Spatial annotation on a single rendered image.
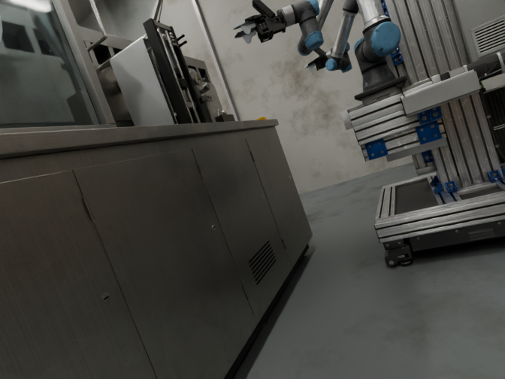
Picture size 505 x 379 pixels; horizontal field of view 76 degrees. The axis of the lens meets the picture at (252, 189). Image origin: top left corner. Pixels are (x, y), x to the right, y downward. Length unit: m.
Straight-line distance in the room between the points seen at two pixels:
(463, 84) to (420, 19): 0.47
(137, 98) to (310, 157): 3.32
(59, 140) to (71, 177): 0.08
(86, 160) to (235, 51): 4.42
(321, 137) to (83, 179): 4.06
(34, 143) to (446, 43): 1.67
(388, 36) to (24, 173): 1.33
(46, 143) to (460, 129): 1.66
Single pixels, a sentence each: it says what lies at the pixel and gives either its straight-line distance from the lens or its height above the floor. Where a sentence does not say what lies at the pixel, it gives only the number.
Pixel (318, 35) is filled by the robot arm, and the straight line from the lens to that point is 1.49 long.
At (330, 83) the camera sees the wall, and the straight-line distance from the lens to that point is 4.64.
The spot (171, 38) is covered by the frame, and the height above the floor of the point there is 1.38.
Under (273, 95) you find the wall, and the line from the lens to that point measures 4.85.
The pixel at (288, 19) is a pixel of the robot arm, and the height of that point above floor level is 1.19.
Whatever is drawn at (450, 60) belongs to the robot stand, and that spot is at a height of 0.82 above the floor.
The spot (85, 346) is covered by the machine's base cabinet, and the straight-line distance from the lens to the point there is 0.79.
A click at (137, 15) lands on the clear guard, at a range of 2.35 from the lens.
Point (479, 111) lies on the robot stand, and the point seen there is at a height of 0.56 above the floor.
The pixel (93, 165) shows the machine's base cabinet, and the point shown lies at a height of 0.82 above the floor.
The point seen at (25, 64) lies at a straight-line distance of 0.97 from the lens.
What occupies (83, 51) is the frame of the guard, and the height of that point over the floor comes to 1.15.
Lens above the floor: 0.69
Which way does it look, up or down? 5 degrees down
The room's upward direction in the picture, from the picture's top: 20 degrees counter-clockwise
